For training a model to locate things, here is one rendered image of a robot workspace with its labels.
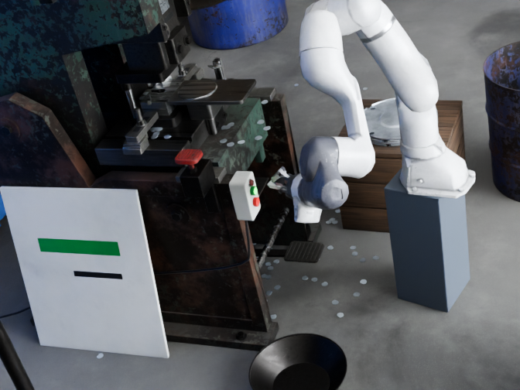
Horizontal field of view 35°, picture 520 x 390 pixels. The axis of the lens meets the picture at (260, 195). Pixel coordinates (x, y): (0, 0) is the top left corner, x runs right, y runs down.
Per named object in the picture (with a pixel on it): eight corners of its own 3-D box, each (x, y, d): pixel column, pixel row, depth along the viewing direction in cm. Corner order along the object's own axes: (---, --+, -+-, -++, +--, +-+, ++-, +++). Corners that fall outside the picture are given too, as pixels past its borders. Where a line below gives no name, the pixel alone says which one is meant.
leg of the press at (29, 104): (279, 327, 275) (222, 87, 226) (268, 353, 267) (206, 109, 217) (49, 304, 309) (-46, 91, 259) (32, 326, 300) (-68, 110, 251)
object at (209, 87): (265, 115, 261) (256, 76, 254) (250, 138, 251) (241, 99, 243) (193, 115, 270) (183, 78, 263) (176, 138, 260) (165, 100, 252)
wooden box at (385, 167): (466, 177, 325) (462, 100, 305) (449, 237, 297) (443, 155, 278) (368, 172, 341) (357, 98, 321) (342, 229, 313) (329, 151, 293)
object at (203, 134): (237, 93, 278) (234, 77, 275) (186, 167, 245) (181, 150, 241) (159, 94, 290) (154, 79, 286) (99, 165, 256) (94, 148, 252)
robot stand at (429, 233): (470, 278, 277) (463, 166, 252) (447, 313, 266) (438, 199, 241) (421, 265, 287) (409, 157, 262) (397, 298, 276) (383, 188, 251)
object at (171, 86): (187, 91, 266) (184, 79, 263) (169, 115, 255) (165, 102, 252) (162, 91, 269) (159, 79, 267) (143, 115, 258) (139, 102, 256)
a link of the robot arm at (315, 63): (309, 46, 201) (313, 172, 196) (378, 52, 207) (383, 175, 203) (292, 58, 211) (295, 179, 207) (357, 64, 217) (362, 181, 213)
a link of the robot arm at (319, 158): (333, 137, 210) (295, 135, 207) (357, 137, 198) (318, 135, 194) (329, 207, 211) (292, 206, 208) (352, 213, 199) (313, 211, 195)
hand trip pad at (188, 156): (209, 171, 233) (203, 148, 229) (201, 183, 228) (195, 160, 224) (186, 170, 235) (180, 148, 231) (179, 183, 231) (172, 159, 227)
